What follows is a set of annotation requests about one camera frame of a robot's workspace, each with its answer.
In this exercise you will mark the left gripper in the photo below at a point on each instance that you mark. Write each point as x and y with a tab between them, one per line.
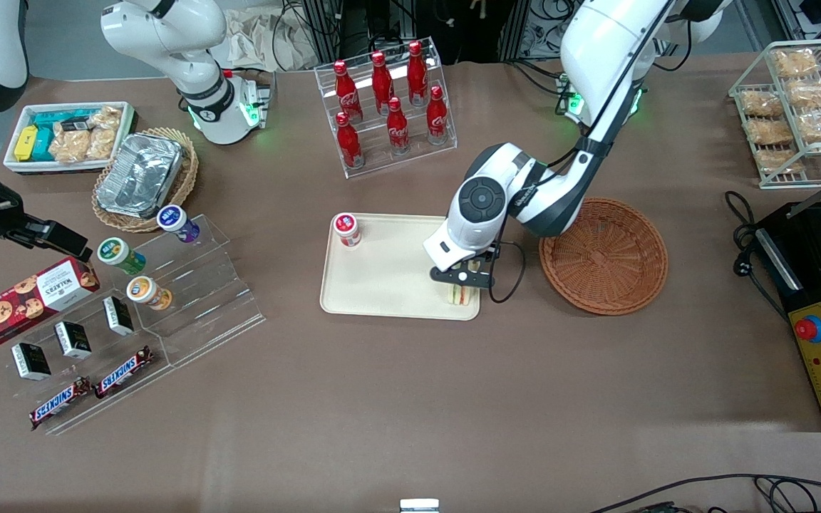
487	255

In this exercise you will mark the triangular sandwich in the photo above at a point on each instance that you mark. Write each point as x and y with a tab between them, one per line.
461	295

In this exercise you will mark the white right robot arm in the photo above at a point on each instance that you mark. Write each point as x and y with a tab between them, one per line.
168	35

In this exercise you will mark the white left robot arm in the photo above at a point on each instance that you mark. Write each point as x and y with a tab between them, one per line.
603	50

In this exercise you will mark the cream plastic tray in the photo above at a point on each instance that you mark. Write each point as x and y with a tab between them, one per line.
389	278

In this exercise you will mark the aluminium foil tray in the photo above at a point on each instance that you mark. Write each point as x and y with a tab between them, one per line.
140	174

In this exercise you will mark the oval light wicker basket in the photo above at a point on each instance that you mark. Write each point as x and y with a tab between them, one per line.
186	178

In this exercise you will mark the round brown wicker basket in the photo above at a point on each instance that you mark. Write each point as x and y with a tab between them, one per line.
610	263

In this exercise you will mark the green lid yogurt cup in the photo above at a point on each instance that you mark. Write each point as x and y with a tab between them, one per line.
120	255

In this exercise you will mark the red cookie box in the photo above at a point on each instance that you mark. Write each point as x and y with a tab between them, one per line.
26	303

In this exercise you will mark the white plastic bin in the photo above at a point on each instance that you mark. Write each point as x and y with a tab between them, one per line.
11	160

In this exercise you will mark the clear bag of snacks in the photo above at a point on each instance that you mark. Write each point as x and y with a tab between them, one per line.
101	142
68	146
106	117

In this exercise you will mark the teal small box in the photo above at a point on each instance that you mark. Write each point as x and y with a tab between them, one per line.
43	146

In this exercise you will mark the small black box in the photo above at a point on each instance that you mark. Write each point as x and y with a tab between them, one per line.
31	360
73	339
118	315

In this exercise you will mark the yellow small box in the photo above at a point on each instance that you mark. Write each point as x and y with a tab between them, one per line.
26	142

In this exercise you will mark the orange lid yogurt cup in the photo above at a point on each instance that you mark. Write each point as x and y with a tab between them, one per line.
148	292

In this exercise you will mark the purple lid yogurt cup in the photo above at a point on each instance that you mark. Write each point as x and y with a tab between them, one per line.
177	222

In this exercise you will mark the teal long box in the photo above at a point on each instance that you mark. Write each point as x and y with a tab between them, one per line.
58	117

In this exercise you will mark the clear acrylic bottle rack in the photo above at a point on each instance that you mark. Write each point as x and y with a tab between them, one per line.
446	153

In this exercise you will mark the red lid yogurt cup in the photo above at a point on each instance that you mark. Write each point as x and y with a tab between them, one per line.
346	228

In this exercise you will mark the snickers chocolate bar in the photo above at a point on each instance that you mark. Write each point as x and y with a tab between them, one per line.
60	402
124	372

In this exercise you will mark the clear acrylic cup steps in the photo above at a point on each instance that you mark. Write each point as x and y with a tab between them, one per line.
204	306

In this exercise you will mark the red cola bottle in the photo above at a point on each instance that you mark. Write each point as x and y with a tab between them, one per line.
416	71
397	127
345	91
437	115
382	82
348	141

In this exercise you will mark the clear acrylic snack steps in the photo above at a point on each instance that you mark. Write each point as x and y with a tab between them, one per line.
132	399

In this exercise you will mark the small white device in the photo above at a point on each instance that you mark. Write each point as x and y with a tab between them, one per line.
419	506

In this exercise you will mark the beige cloth bag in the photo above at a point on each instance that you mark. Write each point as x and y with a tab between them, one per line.
261	39

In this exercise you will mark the black machine housing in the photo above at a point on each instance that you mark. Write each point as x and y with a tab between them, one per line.
809	278

